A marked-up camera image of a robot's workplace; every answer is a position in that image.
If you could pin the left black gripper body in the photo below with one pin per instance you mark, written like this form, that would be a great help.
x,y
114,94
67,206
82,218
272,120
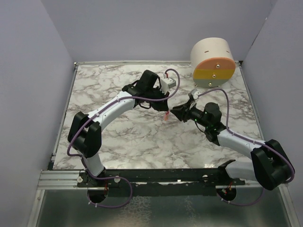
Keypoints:
x,y
157,93

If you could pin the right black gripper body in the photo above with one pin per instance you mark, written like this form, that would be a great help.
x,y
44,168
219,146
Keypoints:
x,y
197,116

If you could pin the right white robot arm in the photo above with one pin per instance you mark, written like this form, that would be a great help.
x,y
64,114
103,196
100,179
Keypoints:
x,y
269,164

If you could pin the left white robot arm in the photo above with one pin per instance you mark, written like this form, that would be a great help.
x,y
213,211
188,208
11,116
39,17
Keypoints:
x,y
85,134

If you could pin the round tricolour drawer cabinet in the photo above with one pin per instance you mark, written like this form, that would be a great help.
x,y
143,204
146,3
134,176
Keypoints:
x,y
212,62

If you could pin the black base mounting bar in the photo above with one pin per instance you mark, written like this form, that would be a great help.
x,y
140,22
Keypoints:
x,y
150,182

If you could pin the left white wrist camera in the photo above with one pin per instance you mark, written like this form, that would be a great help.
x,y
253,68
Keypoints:
x,y
166,84

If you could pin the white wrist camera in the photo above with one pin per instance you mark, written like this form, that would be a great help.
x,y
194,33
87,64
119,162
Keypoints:
x,y
193,95
166,84

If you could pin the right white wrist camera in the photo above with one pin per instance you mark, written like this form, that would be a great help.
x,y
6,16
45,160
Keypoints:
x,y
193,95

